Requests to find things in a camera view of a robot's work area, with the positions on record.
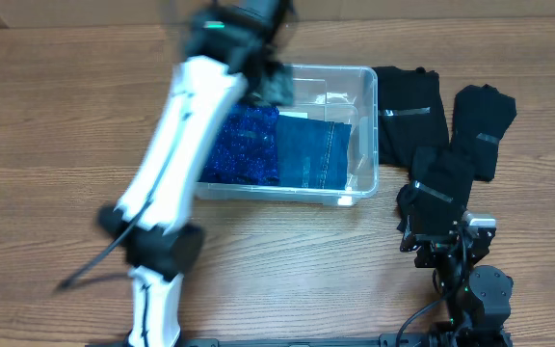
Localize black garment large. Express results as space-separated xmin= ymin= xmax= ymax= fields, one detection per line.
xmin=374 ymin=67 xmax=449 ymax=168

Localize blue sparkly garment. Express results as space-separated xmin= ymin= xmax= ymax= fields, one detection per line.
xmin=198 ymin=104 xmax=279 ymax=186

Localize clear plastic storage bin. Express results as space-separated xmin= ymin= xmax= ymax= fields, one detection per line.
xmin=196 ymin=65 xmax=379 ymax=206

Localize blue denim jeans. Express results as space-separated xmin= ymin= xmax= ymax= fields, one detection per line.
xmin=277 ymin=115 xmax=352 ymax=190

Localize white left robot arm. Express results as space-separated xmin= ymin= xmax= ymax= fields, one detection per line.
xmin=96 ymin=0 xmax=295 ymax=346

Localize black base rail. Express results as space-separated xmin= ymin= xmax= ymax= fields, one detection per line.
xmin=86 ymin=334 xmax=436 ymax=347

